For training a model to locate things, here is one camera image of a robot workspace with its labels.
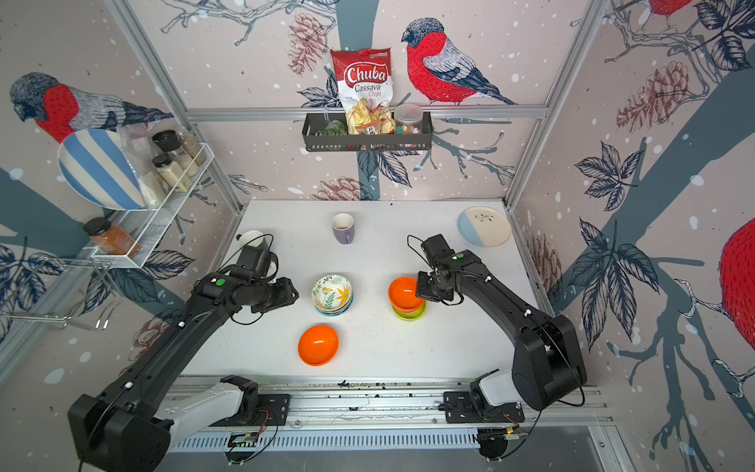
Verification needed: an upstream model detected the green item in basket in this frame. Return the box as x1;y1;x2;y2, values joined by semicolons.
320;119;349;136

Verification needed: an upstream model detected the orange plastic bowl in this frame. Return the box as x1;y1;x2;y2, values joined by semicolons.
387;277;425;314
297;324;339;367

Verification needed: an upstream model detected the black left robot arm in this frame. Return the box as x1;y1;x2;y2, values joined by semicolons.
68;245;299;471

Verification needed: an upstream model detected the orange plastic bowl front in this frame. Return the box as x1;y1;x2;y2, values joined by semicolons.
297;324;339;367

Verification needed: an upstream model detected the blue white striped plate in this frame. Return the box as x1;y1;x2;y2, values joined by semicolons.
57;129;145;210

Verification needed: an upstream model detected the clear wire wall rack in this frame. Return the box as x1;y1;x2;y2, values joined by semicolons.
88;125;214;269

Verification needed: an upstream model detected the black wall basket shelf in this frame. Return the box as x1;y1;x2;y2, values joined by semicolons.
302;112;434;151

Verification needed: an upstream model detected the blue white ceramic plate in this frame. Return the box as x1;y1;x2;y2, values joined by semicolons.
457;206;511;248

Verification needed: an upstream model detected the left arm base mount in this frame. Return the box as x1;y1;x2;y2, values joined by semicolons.
210;375;292;427

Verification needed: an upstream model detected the clear candy jar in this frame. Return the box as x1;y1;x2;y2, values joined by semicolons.
393;103;424;135

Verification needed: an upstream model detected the dark green faceted cup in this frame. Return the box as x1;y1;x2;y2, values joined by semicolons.
236;230;269;249

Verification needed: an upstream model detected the Chuba cassava chips bag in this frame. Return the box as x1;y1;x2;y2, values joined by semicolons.
330;48;395;135

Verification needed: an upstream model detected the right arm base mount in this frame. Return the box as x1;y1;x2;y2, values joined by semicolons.
438;369;525;424

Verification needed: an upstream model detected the yellow flower ceramic bowl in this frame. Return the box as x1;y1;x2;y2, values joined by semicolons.
311;275;353;311

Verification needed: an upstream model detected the black lid spice jar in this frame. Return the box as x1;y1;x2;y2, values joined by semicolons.
151;130;200;177
151;153;191;193

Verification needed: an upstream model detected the lime green plastic bowl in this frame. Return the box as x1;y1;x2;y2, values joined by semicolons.
392;304;427;322

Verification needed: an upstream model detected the purple ceramic mug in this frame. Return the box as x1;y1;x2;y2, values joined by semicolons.
331;212;355;245

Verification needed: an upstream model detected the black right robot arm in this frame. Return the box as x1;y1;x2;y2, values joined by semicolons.
417;234;587;411

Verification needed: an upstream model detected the blue yellow patterned bowl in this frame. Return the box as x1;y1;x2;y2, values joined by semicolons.
316;300;353;317

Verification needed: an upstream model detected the orange spice jar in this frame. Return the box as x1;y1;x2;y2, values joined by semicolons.
84;216;141;258

